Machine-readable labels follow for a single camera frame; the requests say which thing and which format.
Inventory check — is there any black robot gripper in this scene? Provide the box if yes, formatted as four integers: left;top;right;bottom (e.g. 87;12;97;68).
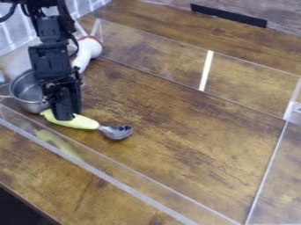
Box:
28;40;81;120

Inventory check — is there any small steel pot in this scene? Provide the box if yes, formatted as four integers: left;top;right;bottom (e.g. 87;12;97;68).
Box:
0;69;85;114

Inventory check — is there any white mushroom toy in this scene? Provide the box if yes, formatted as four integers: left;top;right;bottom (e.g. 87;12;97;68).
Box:
72;35;103;74

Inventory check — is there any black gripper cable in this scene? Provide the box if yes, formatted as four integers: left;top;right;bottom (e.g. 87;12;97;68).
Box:
0;0;81;60

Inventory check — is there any green handled metal spoon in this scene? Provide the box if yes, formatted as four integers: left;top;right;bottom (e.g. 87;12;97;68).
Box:
40;109;132;140

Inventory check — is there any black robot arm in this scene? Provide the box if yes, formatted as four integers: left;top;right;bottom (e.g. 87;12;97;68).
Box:
17;0;81;120

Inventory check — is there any black strip on table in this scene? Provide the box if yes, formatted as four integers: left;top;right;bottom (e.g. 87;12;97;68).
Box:
190;4;267;28

